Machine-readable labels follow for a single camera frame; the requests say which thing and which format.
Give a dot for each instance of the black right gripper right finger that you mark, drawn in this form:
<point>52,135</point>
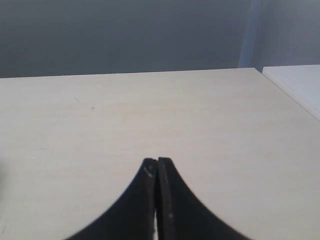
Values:
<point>181,215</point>

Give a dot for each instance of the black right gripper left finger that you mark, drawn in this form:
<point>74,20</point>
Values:
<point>131,217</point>

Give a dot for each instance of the white side table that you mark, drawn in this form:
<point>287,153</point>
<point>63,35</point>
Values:
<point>300,82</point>

